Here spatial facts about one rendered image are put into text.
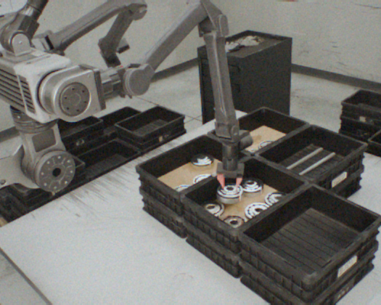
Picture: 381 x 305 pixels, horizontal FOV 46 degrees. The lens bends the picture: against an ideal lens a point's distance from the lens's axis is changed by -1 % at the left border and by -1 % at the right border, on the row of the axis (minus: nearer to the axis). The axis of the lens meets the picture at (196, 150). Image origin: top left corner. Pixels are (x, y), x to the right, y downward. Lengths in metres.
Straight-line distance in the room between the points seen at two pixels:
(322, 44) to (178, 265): 3.92
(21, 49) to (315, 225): 1.14
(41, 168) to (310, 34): 4.21
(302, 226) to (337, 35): 3.67
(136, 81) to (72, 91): 0.19
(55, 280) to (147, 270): 0.34
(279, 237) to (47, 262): 0.89
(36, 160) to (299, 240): 0.92
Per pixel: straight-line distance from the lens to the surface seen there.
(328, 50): 5.24
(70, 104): 1.20
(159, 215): 1.90
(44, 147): 1.53
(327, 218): 1.72
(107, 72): 1.28
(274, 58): 3.50
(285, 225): 1.67
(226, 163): 1.66
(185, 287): 1.64
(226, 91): 1.57
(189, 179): 1.94
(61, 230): 2.01
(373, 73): 5.05
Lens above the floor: 1.88
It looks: 29 degrees down
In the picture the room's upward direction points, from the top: 5 degrees counter-clockwise
